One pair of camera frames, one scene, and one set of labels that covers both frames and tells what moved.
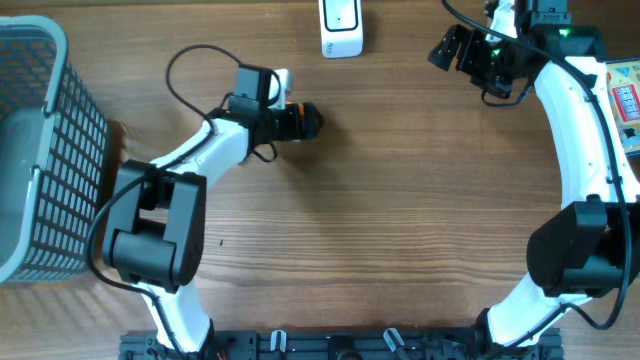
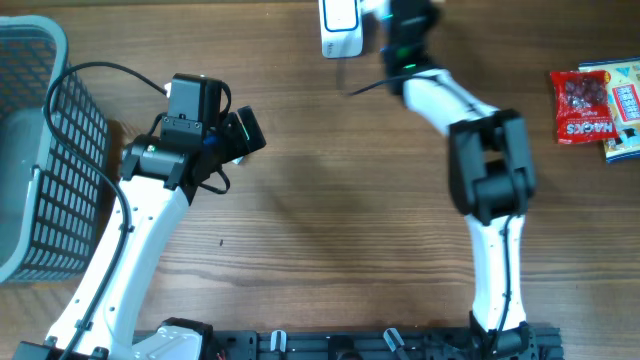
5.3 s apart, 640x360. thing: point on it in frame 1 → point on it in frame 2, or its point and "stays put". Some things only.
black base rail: (340, 345) stays put
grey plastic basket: (54, 148) stays put
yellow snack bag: (624, 94) stays put
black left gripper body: (283, 124) → (229, 140)
